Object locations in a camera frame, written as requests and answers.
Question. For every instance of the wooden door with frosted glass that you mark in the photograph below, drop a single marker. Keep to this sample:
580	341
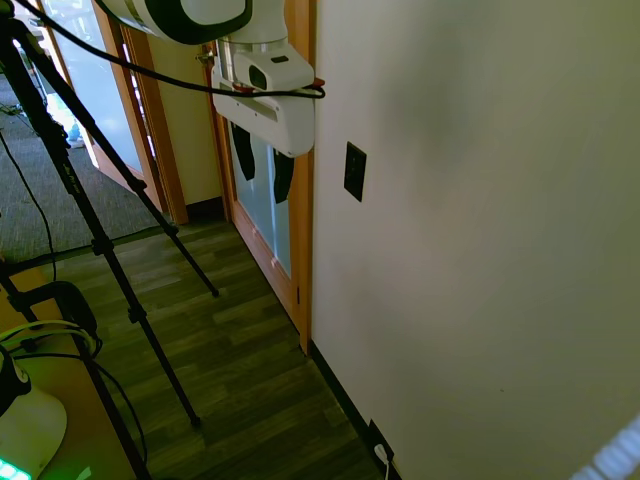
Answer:
300	250

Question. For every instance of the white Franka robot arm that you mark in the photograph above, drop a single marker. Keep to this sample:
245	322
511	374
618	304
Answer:
170	15

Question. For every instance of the open wooden glass door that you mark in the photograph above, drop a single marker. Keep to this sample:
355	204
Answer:
95	75

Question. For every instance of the black camera tripod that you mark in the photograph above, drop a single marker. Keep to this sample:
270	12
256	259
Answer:
102	247

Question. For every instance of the black wall outlet plate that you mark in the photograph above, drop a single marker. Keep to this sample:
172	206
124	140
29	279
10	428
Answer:
378	435

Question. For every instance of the black table clamp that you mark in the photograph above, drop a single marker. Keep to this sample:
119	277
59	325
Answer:
65	300

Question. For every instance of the wooden door frame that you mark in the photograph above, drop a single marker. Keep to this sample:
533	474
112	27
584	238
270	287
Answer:
167	165

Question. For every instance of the white power plug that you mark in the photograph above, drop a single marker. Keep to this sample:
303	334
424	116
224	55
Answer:
382	452

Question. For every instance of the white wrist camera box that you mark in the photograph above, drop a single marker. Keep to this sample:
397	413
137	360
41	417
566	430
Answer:
285	70

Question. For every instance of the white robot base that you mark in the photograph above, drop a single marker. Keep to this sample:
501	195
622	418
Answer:
30	425

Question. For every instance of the black baseboard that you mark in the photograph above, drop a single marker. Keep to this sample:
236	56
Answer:
340	395

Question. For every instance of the blurred white blue object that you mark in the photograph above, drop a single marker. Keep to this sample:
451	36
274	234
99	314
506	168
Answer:
612	450

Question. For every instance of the black light switch plate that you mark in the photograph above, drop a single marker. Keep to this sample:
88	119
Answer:
355	171

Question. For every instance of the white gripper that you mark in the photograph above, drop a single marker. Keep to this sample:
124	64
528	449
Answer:
280	117

